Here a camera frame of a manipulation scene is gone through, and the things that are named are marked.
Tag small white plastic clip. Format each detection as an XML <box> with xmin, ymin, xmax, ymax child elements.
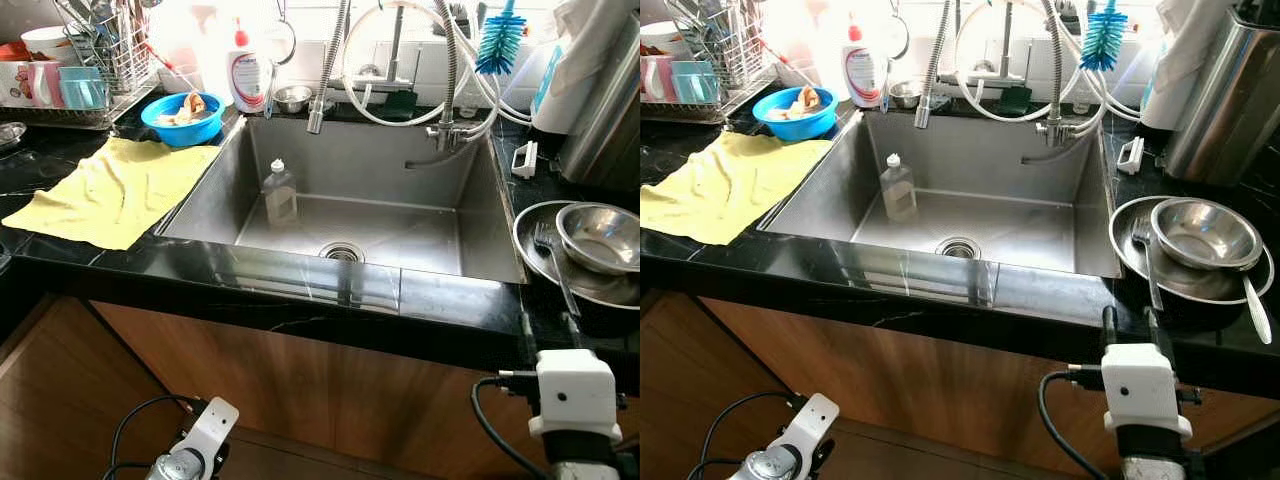
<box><xmin>1116</xmin><ymin>135</ymin><xmax>1149</xmax><ymax>177</ymax></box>
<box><xmin>510</xmin><ymin>140</ymin><xmax>540</xmax><ymax>182</ymax></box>

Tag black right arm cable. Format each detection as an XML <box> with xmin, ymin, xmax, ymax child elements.
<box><xmin>1037</xmin><ymin>365</ymin><xmax>1126</xmax><ymax>480</ymax></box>
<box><xmin>470</xmin><ymin>370</ymin><xmax>553</xmax><ymax>480</ymax></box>

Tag white spoon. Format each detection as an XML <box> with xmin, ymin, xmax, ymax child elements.
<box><xmin>1240</xmin><ymin>268</ymin><xmax>1274</xmax><ymax>346</ymax></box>

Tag metal wire dish rack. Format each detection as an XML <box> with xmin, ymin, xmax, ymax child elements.
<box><xmin>640</xmin><ymin>0</ymin><xmax>793</xmax><ymax>126</ymax></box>
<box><xmin>0</xmin><ymin>0</ymin><xmax>163</xmax><ymax>132</ymax></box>

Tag silver sprayer hose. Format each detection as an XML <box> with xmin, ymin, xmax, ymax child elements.
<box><xmin>912</xmin><ymin>0</ymin><xmax>959</xmax><ymax>130</ymax></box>
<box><xmin>305</xmin><ymin>0</ymin><xmax>353</xmax><ymax>136</ymax></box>

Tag slim steel tap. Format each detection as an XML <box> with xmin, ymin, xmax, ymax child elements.
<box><xmin>355</xmin><ymin>0</ymin><xmax>416</xmax><ymax>91</ymax></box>
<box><xmin>968</xmin><ymin>0</ymin><xmax>1023</xmax><ymax>86</ymax></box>

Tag blue bottle brush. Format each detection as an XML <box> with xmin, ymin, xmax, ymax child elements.
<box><xmin>474</xmin><ymin>0</ymin><xmax>529</xmax><ymax>78</ymax></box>
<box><xmin>1080</xmin><ymin>0</ymin><xmax>1130</xmax><ymax>73</ymax></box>

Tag clear plastic bottle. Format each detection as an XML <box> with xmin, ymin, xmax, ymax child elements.
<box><xmin>880</xmin><ymin>153</ymin><xmax>919</xmax><ymax>223</ymax></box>
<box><xmin>262</xmin><ymin>158</ymin><xmax>300</xmax><ymax>227</ymax></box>

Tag pink mug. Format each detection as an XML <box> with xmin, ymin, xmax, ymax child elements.
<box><xmin>30</xmin><ymin>60</ymin><xmax>67</xmax><ymax>109</ymax></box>
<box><xmin>640</xmin><ymin>55</ymin><xmax>677</xmax><ymax>103</ymax></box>

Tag printed white mug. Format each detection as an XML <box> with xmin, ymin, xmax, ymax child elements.
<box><xmin>0</xmin><ymin>60</ymin><xmax>41</xmax><ymax>109</ymax></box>

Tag blue plastic bowl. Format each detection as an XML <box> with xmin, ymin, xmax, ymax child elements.
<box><xmin>752</xmin><ymin>85</ymin><xmax>840</xmax><ymax>142</ymax></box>
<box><xmin>140</xmin><ymin>91</ymin><xmax>227</xmax><ymax>149</ymax></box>

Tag round steel plate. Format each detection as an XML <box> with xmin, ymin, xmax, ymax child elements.
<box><xmin>512</xmin><ymin>200</ymin><xmax>641</xmax><ymax>311</ymax></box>
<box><xmin>1109</xmin><ymin>195</ymin><xmax>1277</xmax><ymax>306</ymax></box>

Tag wooden cabinet front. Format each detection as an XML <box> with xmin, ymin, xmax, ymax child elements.
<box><xmin>640</xmin><ymin>290</ymin><xmax>791</xmax><ymax>480</ymax></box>
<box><xmin>90</xmin><ymin>300</ymin><xmax>641</xmax><ymax>480</ymax></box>
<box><xmin>700</xmin><ymin>297</ymin><xmax>1280</xmax><ymax>480</ymax></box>
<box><xmin>0</xmin><ymin>293</ymin><xmax>196</xmax><ymax>480</ymax></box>

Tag white dish soap bottle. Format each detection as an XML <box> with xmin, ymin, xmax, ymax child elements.
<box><xmin>226</xmin><ymin>17</ymin><xmax>274</xmax><ymax>115</ymax></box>
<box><xmin>842</xmin><ymin>20</ymin><xmax>890</xmax><ymax>110</ymax></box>

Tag steel flexible neck faucet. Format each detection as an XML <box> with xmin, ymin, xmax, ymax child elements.
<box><xmin>1020</xmin><ymin>0</ymin><xmax>1113</xmax><ymax>167</ymax></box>
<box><xmin>405</xmin><ymin>0</ymin><xmax>501</xmax><ymax>171</ymax></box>

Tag large steel bowl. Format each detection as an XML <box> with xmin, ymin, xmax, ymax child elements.
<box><xmin>1150</xmin><ymin>198</ymin><xmax>1264</xmax><ymax>272</ymax></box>
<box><xmin>555</xmin><ymin>202</ymin><xmax>641</xmax><ymax>277</ymax></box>

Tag teal mug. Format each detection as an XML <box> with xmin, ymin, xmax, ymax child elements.
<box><xmin>57</xmin><ymin>65</ymin><xmax>110</xmax><ymax>111</ymax></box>
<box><xmin>668</xmin><ymin>60</ymin><xmax>721</xmax><ymax>106</ymax></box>

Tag white water hose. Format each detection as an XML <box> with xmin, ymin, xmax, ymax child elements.
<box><xmin>953</xmin><ymin>0</ymin><xmax>1143</xmax><ymax>124</ymax></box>
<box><xmin>340</xmin><ymin>0</ymin><xmax>533</xmax><ymax>129</ymax></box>

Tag wire cutlery holder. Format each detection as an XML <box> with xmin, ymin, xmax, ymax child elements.
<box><xmin>675</xmin><ymin>0</ymin><xmax>773</xmax><ymax>91</ymax></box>
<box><xmin>55</xmin><ymin>0</ymin><xmax>153</xmax><ymax>97</ymax></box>

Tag large steel pot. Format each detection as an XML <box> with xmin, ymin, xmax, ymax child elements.
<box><xmin>555</xmin><ymin>0</ymin><xmax>641</xmax><ymax>193</ymax></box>
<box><xmin>1160</xmin><ymin>0</ymin><xmax>1280</xmax><ymax>188</ymax></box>

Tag white cloth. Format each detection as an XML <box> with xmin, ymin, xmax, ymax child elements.
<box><xmin>1138</xmin><ymin>0</ymin><xmax>1243</xmax><ymax>132</ymax></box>
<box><xmin>528</xmin><ymin>0</ymin><xmax>629</xmax><ymax>137</ymax></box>

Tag white ceramic bowl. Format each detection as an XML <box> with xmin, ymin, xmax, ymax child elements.
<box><xmin>20</xmin><ymin>25</ymin><xmax>79</xmax><ymax>63</ymax></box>
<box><xmin>640</xmin><ymin>22</ymin><xmax>693</xmax><ymax>57</ymax></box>

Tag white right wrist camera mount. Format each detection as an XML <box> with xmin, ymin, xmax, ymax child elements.
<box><xmin>1100</xmin><ymin>342</ymin><xmax>1195</xmax><ymax>441</ymax></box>
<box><xmin>527</xmin><ymin>349</ymin><xmax>623</xmax><ymax>443</ymax></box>

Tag food scraps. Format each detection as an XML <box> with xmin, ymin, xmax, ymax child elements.
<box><xmin>768</xmin><ymin>84</ymin><xmax>827</xmax><ymax>121</ymax></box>
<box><xmin>153</xmin><ymin>90</ymin><xmax>213</xmax><ymax>127</ymax></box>

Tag stainless steel sink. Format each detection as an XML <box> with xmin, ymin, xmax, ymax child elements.
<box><xmin>760</xmin><ymin>103</ymin><xmax>1124</xmax><ymax>280</ymax></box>
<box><xmin>155</xmin><ymin>108</ymin><xmax>528</xmax><ymax>286</ymax></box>

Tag dark green sponge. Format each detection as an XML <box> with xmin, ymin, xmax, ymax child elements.
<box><xmin>995</xmin><ymin>84</ymin><xmax>1034</xmax><ymax>118</ymax></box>
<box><xmin>384</xmin><ymin>88</ymin><xmax>423</xmax><ymax>123</ymax></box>

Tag yellow dish cloth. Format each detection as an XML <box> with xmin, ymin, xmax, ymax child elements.
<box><xmin>640</xmin><ymin>130</ymin><xmax>837</xmax><ymax>247</ymax></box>
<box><xmin>0</xmin><ymin>135</ymin><xmax>223</xmax><ymax>252</ymax></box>

